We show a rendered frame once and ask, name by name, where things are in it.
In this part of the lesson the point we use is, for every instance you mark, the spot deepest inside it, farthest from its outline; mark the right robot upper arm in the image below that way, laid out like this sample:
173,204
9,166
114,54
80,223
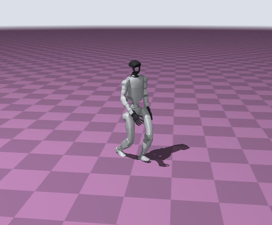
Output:
125,83

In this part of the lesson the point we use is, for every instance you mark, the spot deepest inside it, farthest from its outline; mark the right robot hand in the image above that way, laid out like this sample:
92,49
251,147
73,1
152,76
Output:
136,118

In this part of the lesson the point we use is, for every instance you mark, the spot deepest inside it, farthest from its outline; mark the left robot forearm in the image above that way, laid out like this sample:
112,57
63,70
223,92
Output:
146,102

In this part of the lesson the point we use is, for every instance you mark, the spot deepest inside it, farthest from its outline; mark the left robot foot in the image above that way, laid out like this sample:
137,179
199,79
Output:
143,158

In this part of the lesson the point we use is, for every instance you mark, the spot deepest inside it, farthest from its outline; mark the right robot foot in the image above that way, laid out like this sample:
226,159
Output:
120,152

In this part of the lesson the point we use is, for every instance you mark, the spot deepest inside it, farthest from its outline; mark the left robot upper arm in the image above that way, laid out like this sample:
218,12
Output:
145,85

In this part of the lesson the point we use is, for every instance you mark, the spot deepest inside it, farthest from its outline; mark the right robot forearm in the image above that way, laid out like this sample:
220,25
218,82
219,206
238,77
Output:
126,105

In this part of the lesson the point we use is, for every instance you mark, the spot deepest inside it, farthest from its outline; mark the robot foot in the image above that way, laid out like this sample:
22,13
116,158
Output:
143,158
120,152

